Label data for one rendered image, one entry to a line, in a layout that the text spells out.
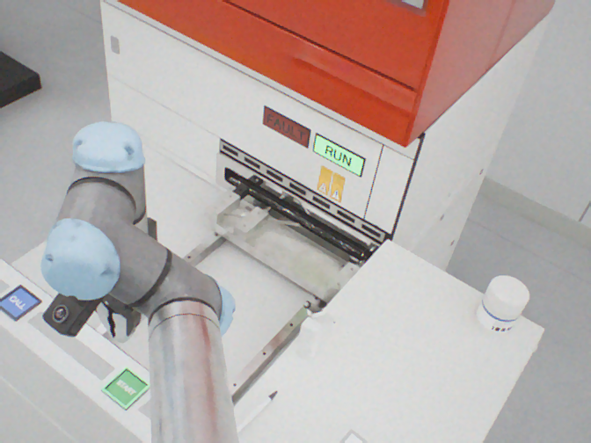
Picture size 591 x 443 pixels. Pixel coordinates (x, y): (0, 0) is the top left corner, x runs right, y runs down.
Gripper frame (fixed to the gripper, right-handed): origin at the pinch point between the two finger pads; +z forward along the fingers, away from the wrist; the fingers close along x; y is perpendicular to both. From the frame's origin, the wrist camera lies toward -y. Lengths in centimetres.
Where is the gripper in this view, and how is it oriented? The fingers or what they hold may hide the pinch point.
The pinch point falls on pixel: (116, 337)
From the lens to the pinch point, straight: 101.1
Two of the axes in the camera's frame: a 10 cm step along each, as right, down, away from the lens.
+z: -1.1, 7.1, 7.0
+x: -8.1, -4.8, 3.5
